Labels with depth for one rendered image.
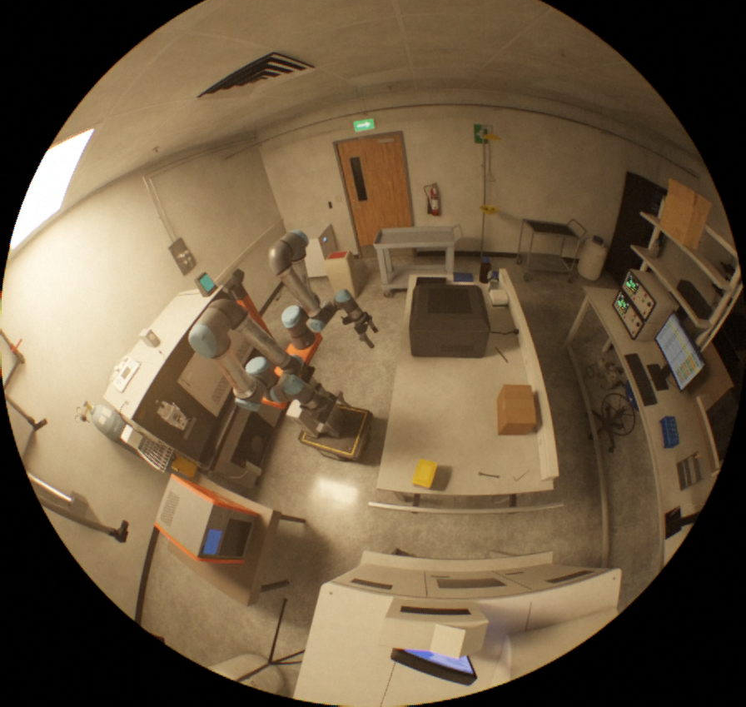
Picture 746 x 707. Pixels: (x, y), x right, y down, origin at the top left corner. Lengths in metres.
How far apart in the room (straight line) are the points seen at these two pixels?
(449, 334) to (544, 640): 1.44
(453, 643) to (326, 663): 0.41
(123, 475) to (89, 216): 2.44
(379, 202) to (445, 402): 3.44
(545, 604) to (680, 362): 1.77
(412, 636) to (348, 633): 0.26
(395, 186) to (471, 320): 3.05
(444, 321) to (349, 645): 1.47
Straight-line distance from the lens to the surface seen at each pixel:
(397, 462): 1.31
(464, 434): 1.37
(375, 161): 4.09
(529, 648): 0.83
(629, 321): 2.49
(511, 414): 1.29
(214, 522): 1.46
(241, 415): 2.17
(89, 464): 2.95
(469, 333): 1.45
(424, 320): 1.42
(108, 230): 2.88
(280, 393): 1.02
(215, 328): 0.88
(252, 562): 1.77
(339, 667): 0.89
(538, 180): 4.41
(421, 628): 0.59
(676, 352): 2.23
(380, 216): 4.31
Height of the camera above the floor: 2.16
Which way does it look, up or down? 45 degrees down
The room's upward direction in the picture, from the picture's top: 13 degrees counter-clockwise
